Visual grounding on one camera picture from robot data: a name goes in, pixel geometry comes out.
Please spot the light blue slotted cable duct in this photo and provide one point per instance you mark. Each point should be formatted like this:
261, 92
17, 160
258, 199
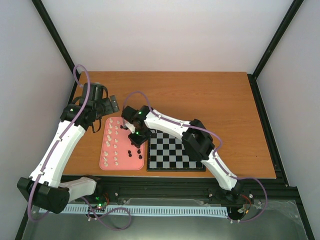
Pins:
162, 211

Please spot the black white chessboard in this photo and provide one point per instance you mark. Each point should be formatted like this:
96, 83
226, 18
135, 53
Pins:
166, 153

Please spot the pink plastic tray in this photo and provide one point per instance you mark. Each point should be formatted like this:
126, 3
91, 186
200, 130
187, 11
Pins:
116, 146

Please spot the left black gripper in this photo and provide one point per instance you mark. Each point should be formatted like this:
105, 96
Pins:
109, 108

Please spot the black aluminium frame rail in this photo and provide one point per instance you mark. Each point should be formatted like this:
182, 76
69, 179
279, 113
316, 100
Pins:
194, 188

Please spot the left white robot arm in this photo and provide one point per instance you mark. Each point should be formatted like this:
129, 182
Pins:
44, 188

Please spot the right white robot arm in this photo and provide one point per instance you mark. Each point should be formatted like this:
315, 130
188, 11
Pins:
196, 139

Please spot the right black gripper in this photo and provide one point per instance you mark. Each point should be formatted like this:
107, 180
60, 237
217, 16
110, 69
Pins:
138, 143

